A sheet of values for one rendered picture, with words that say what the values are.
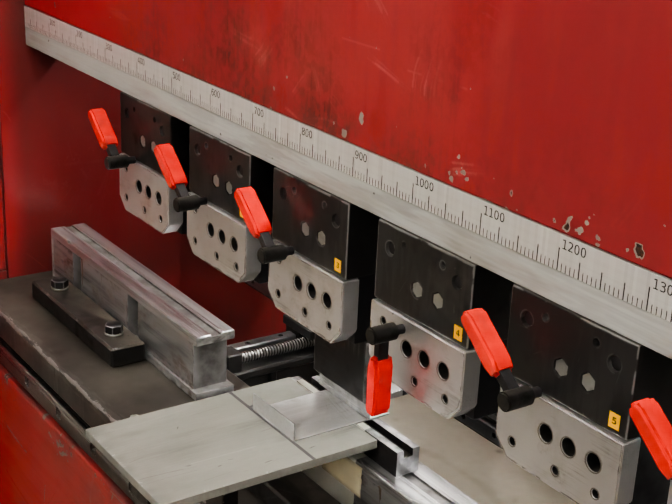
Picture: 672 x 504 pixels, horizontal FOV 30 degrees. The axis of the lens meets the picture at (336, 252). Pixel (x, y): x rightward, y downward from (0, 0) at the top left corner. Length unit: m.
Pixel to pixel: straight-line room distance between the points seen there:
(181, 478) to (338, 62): 0.45
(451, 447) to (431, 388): 2.23
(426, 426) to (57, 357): 1.85
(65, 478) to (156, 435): 0.54
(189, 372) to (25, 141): 0.56
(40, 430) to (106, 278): 0.25
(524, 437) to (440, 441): 2.35
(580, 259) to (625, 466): 0.17
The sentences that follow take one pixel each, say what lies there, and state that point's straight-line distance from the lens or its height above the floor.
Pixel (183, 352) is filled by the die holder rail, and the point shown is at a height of 0.93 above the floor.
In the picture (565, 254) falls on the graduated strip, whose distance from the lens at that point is 1.06.
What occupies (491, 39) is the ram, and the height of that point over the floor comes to 1.47.
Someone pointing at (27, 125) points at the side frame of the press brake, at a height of 1.13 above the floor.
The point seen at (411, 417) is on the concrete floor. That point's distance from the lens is 3.60.
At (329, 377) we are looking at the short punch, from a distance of 1.45.
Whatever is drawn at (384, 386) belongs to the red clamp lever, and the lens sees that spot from 1.25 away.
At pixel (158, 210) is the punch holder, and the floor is 1.13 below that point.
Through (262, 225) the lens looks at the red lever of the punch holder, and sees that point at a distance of 1.39.
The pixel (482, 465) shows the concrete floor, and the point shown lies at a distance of 3.39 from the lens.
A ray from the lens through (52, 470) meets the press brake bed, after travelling 1.96.
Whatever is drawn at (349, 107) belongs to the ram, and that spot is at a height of 1.36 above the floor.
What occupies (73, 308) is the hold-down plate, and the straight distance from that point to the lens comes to 1.95.
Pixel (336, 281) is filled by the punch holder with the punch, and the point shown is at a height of 1.17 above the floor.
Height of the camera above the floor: 1.66
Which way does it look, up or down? 20 degrees down
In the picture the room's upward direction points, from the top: 3 degrees clockwise
